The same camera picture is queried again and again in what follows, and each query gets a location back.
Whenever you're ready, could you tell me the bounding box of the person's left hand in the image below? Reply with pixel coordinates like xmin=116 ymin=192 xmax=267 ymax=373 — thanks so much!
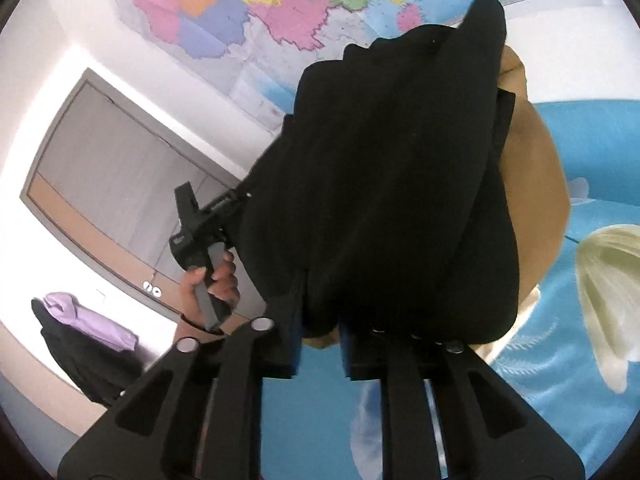
xmin=179 ymin=250 xmax=240 ymax=332

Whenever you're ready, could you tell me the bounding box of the colourful wall map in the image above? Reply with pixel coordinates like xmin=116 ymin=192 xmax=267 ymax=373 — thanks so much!
xmin=115 ymin=0 xmax=522 ymax=130

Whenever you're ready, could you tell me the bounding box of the black hanging garment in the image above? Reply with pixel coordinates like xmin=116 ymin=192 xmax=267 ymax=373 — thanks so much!
xmin=32 ymin=299 xmax=143 ymax=408

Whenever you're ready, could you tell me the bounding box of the white folded garment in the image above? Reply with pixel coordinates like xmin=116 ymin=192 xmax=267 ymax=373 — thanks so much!
xmin=470 ymin=285 xmax=541 ymax=364

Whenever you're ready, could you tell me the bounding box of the lilac garment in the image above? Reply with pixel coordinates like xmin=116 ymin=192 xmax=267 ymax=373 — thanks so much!
xmin=43 ymin=292 xmax=139 ymax=352

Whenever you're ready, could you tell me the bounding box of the blue cloud-print bed sheet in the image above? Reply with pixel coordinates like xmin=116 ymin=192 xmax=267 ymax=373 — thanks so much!
xmin=262 ymin=101 xmax=639 ymax=479

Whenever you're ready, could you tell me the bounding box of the brown folded garment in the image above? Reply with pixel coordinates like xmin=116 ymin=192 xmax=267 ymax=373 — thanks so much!
xmin=301 ymin=44 xmax=573 ymax=351

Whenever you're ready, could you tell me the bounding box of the grey wooden door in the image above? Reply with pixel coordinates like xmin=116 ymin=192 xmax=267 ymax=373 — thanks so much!
xmin=21 ymin=70 xmax=239 ymax=320

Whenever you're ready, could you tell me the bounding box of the large black garment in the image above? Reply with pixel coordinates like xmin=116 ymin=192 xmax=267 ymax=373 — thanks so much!
xmin=236 ymin=0 xmax=522 ymax=378

